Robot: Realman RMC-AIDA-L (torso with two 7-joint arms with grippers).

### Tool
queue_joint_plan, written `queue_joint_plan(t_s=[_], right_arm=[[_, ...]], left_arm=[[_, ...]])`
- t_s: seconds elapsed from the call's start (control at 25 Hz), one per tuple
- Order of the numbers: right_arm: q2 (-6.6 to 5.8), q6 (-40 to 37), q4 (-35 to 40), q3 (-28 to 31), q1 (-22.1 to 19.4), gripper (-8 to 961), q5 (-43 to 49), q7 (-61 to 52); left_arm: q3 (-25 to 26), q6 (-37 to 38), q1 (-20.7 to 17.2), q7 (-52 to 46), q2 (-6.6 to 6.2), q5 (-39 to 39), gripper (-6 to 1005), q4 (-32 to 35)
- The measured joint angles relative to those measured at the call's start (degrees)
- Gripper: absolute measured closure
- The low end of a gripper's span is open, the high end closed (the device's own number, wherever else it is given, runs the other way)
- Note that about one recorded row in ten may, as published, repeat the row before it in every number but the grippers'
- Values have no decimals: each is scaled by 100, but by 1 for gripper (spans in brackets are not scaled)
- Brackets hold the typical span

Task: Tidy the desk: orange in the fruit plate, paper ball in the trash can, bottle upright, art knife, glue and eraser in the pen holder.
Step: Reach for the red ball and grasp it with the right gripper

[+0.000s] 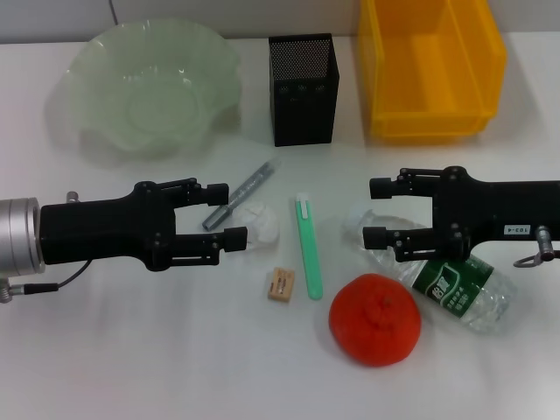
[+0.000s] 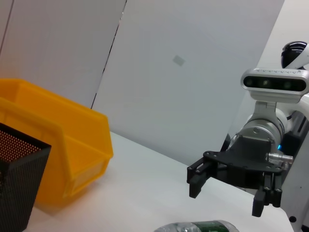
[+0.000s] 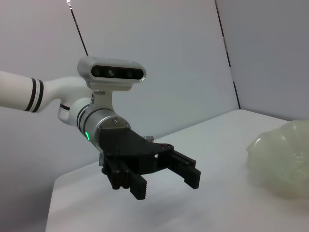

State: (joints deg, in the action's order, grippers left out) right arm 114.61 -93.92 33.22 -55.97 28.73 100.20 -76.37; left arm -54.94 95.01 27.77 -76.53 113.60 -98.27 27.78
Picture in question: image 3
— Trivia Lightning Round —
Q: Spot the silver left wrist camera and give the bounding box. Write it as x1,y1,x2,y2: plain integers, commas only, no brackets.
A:
77,56,147,113

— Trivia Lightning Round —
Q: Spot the pale green glass fruit plate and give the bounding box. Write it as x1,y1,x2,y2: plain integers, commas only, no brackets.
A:
246,119,309,200

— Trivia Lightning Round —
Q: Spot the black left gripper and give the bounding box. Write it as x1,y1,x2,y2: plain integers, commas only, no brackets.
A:
97,126,202,201

